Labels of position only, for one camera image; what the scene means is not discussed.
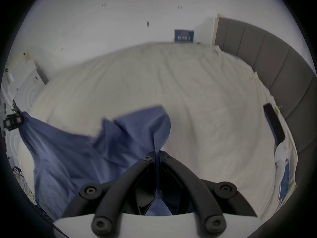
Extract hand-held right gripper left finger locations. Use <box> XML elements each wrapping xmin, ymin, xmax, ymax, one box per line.
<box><xmin>62</xmin><ymin>151</ymin><xmax>158</xmax><ymax>236</ymax></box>

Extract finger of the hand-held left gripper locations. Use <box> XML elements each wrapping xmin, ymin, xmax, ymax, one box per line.
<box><xmin>4</xmin><ymin>112</ymin><xmax>24</xmax><ymax>131</ymax></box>

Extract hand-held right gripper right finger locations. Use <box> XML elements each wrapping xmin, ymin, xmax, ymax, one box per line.
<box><xmin>158</xmin><ymin>151</ymin><xmax>258</xmax><ymax>235</ymax></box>

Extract blue shirt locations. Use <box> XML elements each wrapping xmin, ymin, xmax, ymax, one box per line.
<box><xmin>18</xmin><ymin>105</ymin><xmax>174</xmax><ymax>220</ymax></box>

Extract white washing machine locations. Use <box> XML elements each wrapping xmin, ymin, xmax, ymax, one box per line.
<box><xmin>5</xmin><ymin>59</ymin><xmax>49</xmax><ymax>113</ymax></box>

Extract blue card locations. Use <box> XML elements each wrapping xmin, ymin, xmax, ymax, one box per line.
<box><xmin>277</xmin><ymin>158</ymin><xmax>290</xmax><ymax>201</ymax></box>

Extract white pouch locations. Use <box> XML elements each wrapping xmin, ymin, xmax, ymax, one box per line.
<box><xmin>274</xmin><ymin>141</ymin><xmax>293</xmax><ymax>173</ymax></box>

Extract bed with beige sheet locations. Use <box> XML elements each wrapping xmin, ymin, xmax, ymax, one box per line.
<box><xmin>15</xmin><ymin>42</ymin><xmax>299</xmax><ymax>220</ymax></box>

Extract black phone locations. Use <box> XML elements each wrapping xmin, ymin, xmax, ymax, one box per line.
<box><xmin>263</xmin><ymin>103</ymin><xmax>286</xmax><ymax>144</ymax></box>

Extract blue picture board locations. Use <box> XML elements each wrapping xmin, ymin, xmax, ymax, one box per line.
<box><xmin>174</xmin><ymin>29</ymin><xmax>194</xmax><ymax>44</ymax></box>

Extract grey padded headboard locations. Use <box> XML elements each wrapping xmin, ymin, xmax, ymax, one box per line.
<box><xmin>214</xmin><ymin>17</ymin><xmax>317</xmax><ymax>154</ymax></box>

